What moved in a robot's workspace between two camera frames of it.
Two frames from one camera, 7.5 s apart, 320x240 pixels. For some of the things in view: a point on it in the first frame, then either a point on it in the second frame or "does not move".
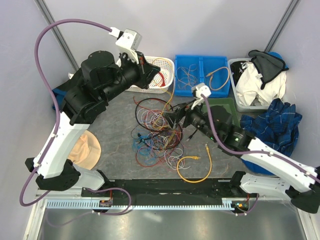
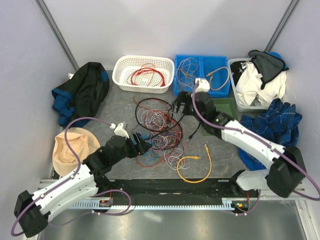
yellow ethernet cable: [195, 158] does not move
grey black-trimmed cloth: [269, 66] does not move
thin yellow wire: [173, 86] -> [177, 76]
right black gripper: [174, 117] -> [184, 97]
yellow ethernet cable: [211, 76] does not move
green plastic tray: [228, 102] does not move
